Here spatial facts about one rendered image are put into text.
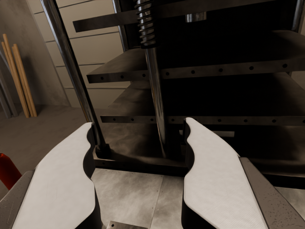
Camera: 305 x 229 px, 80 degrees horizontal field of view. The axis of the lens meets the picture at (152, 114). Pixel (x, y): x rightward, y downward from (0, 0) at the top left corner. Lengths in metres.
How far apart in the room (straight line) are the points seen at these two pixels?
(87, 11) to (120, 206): 2.86
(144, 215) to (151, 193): 0.10
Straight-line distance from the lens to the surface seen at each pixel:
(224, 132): 0.98
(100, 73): 1.00
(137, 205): 0.90
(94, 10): 3.21
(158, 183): 0.95
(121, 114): 1.07
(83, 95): 1.03
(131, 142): 1.25
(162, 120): 0.93
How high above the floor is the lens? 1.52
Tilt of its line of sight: 29 degrees down
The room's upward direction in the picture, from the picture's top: 10 degrees counter-clockwise
